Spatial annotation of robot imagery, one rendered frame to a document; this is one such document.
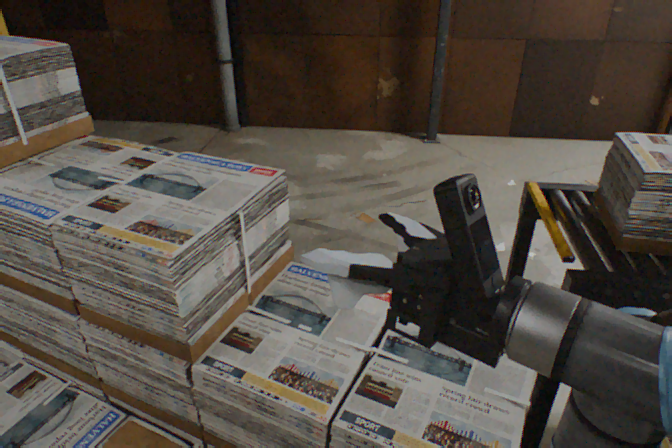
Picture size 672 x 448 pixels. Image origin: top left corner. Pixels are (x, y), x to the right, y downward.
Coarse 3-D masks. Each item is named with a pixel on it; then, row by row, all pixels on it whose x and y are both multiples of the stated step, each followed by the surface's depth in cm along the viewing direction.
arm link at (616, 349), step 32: (576, 320) 39; (608, 320) 39; (640, 320) 39; (576, 352) 38; (608, 352) 37; (640, 352) 36; (576, 384) 39; (608, 384) 37; (640, 384) 36; (608, 416) 39; (640, 416) 37
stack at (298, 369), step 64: (64, 320) 103; (256, 320) 101; (320, 320) 101; (384, 320) 101; (128, 384) 105; (192, 384) 94; (256, 384) 86; (320, 384) 86; (384, 384) 86; (448, 384) 86; (512, 384) 87
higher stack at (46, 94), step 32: (0, 64) 104; (32, 64) 111; (64, 64) 117; (0, 96) 106; (32, 96) 112; (64, 96) 119; (0, 128) 107; (32, 128) 114; (0, 320) 122; (0, 352) 131
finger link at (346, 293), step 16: (304, 256) 48; (320, 256) 47; (336, 256) 47; (352, 256) 47; (368, 256) 47; (336, 272) 46; (336, 288) 48; (352, 288) 48; (368, 288) 47; (384, 288) 47; (336, 304) 48; (352, 304) 48
